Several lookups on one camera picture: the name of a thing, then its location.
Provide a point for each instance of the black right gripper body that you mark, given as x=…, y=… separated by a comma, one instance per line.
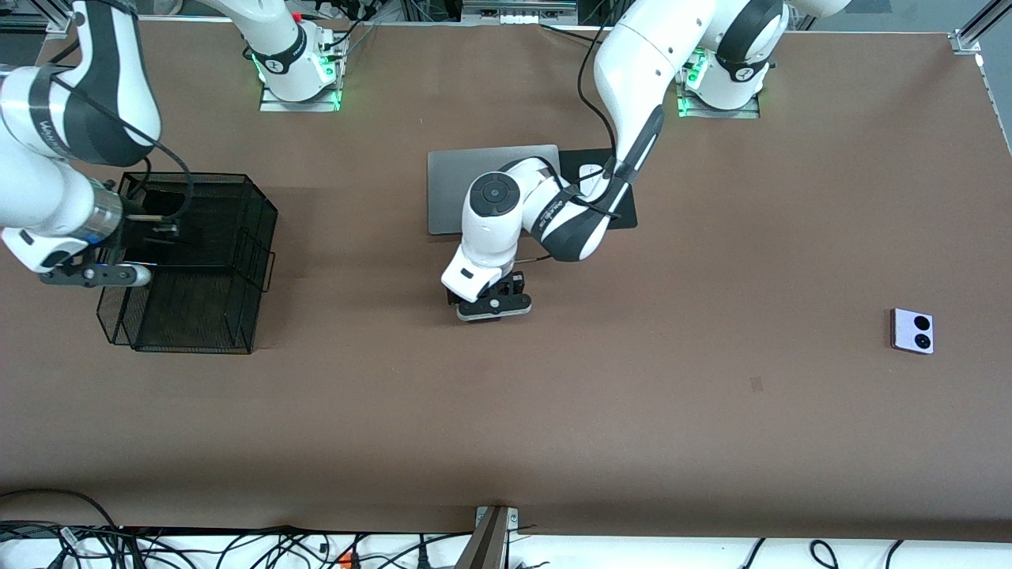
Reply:
x=139, y=222

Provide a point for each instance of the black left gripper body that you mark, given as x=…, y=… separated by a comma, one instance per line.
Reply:
x=518, y=282

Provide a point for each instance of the pink white flip phone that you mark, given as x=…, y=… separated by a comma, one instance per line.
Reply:
x=909, y=332

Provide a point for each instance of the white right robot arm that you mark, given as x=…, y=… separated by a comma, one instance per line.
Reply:
x=47, y=190

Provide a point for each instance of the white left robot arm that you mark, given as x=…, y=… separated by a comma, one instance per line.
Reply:
x=640, y=71

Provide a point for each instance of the black mesh two-tier tray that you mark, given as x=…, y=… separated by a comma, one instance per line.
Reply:
x=205, y=308

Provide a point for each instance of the silver laptop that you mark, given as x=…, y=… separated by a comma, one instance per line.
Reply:
x=451, y=182

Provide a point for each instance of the white computer mouse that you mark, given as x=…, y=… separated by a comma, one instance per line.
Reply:
x=589, y=170

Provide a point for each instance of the black mouse pad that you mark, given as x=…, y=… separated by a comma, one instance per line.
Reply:
x=585, y=156

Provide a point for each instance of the grey power strip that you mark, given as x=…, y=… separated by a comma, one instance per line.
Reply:
x=518, y=9

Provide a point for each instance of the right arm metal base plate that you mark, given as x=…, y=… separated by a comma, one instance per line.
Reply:
x=273, y=105

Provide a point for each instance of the aluminium frame profile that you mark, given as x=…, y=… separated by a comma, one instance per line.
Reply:
x=59, y=24
x=976, y=28

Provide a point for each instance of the aluminium table bracket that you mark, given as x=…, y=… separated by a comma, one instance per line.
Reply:
x=486, y=545

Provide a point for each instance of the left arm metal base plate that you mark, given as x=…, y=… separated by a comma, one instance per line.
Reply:
x=688, y=112

